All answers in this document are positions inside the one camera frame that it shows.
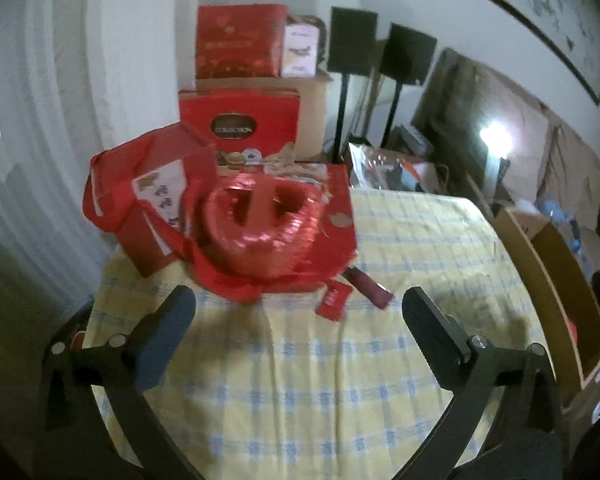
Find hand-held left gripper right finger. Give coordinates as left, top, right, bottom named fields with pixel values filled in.
left=387, top=286, right=566, bottom=480

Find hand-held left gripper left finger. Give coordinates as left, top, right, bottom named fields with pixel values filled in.
left=32, top=285, right=201, bottom=480

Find dark red bottle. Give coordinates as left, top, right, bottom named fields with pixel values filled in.
left=344, top=266, right=395, bottom=310

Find small red packet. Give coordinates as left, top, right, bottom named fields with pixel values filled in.
left=316, top=280, right=352, bottom=322

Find red tote bag white label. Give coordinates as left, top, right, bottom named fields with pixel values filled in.
left=82, top=122, right=218, bottom=278

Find red heart foil box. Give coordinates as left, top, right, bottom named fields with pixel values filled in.
left=202, top=172, right=326, bottom=278

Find brown cardboard box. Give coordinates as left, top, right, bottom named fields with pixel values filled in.
left=492, top=207, right=600, bottom=401

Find yellow checked tablecloth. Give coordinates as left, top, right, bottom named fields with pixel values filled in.
left=92, top=187, right=556, bottom=480

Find low cardboard box of clutter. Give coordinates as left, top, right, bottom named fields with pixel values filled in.
left=347, top=140, right=451, bottom=193

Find blue baby carrier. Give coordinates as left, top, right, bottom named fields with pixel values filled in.
left=535, top=200, right=588, bottom=261

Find black lantern lamp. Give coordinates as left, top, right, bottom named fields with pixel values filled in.
left=477, top=122, right=513, bottom=186

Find black speaker stand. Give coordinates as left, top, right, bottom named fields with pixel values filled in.
left=380, top=82, right=402, bottom=148
left=332, top=72, right=352, bottom=161

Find red chocolate box oval label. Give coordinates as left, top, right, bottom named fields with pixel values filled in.
left=178, top=89, right=301, bottom=168

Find brown sofa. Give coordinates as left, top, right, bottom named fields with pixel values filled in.
left=412, top=49, right=600, bottom=271

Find large brown cushion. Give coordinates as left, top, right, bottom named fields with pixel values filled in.
left=485, top=75, right=561, bottom=181

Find white curtain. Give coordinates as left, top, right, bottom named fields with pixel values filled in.
left=0, top=0, right=181, bottom=321

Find tall brown carton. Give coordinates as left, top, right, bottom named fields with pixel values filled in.
left=195, top=72, right=333, bottom=156

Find black speaker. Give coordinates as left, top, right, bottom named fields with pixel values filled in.
left=327, top=6, right=378, bottom=75
left=380, top=23, right=437, bottom=86

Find large red gift box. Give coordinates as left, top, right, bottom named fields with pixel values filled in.
left=196, top=4, right=288, bottom=80

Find small white printed box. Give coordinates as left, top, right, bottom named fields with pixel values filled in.
left=280, top=22, right=323, bottom=78

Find framed ink painting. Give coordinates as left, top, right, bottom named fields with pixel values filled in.
left=450, top=0, right=600, bottom=106

